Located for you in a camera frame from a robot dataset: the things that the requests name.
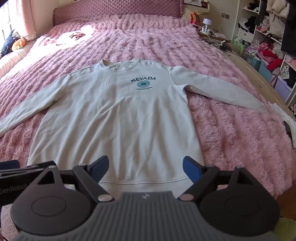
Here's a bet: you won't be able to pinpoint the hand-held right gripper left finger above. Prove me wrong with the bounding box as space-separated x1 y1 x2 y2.
37 156 115 203

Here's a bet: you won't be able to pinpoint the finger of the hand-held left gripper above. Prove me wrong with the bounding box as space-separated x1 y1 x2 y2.
0 159 57 178

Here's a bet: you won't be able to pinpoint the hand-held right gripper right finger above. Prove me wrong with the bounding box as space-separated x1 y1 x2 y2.
180 157 262 202

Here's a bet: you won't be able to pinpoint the white printed sweatshirt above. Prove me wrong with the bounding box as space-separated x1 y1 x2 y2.
0 59 270 200

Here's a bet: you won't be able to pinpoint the pile of pink red clothes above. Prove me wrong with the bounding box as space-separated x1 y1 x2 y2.
250 39 285 71

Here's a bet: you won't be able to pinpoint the black folded clothes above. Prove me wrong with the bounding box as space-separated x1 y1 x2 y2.
239 16 260 33

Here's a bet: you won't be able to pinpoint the pink fluffy blanket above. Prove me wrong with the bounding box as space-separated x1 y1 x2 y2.
0 17 296 205

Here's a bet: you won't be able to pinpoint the white bolster pillow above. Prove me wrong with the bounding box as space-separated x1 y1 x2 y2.
0 43 32 78

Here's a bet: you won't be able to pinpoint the white garment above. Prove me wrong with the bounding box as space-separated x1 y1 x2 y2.
268 102 296 149

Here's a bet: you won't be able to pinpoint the dark blue printed pillow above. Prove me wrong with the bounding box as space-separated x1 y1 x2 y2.
0 29 18 59

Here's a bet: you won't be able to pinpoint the purple storage bin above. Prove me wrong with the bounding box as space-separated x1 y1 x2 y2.
275 79 292 100

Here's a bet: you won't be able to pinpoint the orange plush toy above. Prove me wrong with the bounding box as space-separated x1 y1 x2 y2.
11 37 26 50

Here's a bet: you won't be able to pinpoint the blue storage bin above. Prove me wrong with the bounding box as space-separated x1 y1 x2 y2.
245 54 274 82

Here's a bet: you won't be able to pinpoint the green storage bin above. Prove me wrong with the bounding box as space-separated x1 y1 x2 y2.
233 37 250 56

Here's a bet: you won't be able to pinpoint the brown hair accessory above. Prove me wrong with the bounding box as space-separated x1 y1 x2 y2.
69 31 86 40

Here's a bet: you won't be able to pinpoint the white power strip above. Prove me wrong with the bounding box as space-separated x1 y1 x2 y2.
199 27 217 36

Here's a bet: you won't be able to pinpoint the white drawer box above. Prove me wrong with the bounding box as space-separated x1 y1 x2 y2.
238 29 255 42

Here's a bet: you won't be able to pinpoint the pink curtain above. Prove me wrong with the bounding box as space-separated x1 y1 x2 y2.
7 0 38 40

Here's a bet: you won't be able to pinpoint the white open shelf unit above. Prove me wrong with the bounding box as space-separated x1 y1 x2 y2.
236 0 296 107

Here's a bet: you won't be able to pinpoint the pink quilted pillow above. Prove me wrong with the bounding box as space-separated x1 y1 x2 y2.
53 0 185 27

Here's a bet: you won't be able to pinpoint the black hanging garment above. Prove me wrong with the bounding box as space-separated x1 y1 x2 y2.
280 0 296 55

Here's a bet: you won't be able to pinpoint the beige puffy jacket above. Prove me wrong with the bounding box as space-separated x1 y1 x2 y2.
265 0 292 38

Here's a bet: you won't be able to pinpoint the wooden bed frame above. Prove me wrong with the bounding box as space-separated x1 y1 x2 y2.
228 50 296 116

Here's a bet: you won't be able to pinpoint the tangle of black cables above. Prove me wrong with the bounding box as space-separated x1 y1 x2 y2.
208 35 234 54

